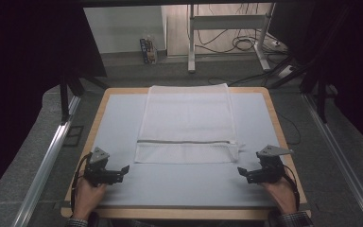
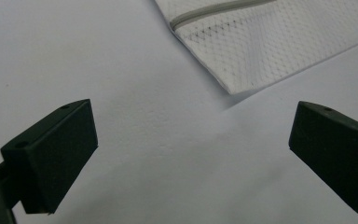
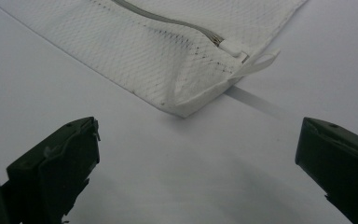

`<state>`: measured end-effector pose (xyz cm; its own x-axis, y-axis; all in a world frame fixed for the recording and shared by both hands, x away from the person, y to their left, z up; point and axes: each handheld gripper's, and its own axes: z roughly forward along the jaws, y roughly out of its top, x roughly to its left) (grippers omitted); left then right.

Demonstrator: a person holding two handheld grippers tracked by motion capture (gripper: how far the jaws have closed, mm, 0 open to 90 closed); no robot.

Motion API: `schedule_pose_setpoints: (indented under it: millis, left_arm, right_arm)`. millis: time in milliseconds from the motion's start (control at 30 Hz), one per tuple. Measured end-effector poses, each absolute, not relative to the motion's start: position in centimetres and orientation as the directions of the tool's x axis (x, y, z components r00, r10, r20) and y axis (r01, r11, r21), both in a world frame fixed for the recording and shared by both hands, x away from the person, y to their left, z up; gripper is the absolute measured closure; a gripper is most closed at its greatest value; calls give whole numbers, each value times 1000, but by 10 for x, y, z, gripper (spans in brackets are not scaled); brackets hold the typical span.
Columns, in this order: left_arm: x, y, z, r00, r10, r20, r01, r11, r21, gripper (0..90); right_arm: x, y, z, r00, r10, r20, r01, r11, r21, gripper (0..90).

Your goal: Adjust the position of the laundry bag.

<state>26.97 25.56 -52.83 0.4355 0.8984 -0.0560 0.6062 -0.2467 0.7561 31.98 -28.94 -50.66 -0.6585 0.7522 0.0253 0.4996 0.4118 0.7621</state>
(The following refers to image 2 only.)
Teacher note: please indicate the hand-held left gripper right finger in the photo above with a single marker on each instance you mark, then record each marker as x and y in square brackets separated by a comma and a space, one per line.
[338, 158]

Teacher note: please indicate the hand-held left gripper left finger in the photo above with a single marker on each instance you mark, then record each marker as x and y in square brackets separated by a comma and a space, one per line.
[56, 155]

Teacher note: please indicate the white mesh cloth with zipper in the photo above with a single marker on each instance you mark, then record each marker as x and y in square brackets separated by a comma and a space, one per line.
[261, 46]

